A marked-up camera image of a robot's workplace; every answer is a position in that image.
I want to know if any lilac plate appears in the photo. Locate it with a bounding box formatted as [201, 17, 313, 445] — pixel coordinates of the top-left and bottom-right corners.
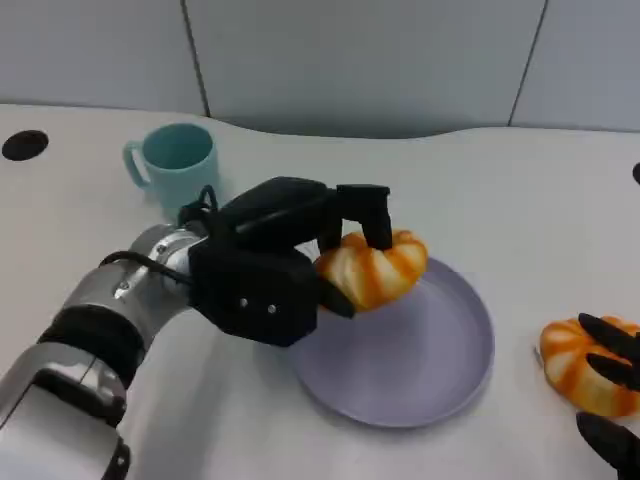
[292, 257, 496, 430]

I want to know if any pale green mug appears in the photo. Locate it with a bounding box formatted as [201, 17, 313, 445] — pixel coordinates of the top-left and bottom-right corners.
[122, 123, 220, 224]

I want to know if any orange and white bread roll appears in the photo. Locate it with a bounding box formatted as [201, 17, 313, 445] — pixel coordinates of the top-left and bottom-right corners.
[538, 314, 640, 419]
[314, 229, 430, 314]

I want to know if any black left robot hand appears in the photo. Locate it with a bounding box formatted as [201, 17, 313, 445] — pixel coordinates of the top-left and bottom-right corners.
[189, 177, 394, 349]

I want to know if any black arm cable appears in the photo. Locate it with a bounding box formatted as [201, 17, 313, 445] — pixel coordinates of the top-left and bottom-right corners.
[98, 184, 224, 289]

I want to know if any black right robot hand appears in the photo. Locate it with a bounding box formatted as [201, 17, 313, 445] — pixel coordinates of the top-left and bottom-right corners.
[574, 312, 640, 480]

